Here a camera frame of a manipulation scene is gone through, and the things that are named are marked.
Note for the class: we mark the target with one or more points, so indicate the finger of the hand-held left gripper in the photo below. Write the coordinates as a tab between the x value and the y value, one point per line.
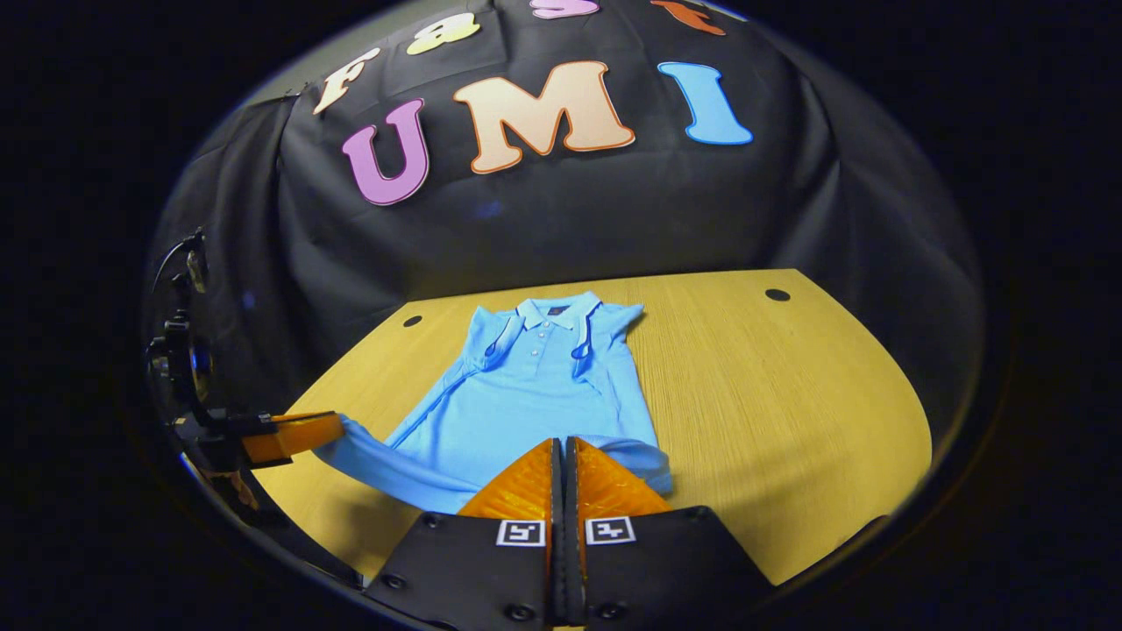
298	434

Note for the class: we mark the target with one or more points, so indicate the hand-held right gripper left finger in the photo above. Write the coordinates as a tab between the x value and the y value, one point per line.
491	570

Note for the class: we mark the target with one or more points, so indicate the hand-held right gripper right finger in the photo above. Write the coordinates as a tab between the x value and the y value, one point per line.
649	570

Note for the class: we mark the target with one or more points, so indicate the light blue polo T-shirt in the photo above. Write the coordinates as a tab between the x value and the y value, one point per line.
526	394

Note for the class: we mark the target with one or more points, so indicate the black backdrop cloth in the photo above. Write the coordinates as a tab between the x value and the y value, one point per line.
570	210

